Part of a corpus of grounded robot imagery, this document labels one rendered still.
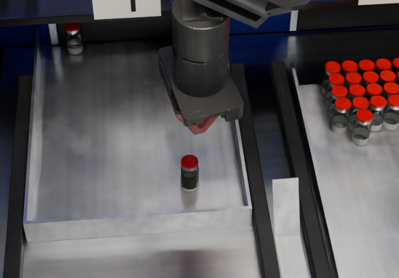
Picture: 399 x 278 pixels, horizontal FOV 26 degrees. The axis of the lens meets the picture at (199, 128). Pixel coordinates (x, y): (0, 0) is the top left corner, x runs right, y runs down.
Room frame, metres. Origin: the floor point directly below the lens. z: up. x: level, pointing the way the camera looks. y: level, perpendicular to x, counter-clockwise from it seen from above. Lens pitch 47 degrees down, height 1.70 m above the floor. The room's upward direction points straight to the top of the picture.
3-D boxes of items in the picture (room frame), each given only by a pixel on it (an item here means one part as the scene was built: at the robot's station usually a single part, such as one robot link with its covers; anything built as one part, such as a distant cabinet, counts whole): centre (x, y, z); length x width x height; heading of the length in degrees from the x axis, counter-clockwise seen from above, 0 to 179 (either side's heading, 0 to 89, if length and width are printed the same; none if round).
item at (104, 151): (0.76, 0.08, 0.90); 0.34 x 0.26 x 0.04; 5
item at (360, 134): (0.74, -0.20, 0.90); 0.02 x 0.02 x 0.05
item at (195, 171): (0.67, 0.01, 0.90); 0.02 x 0.02 x 0.04
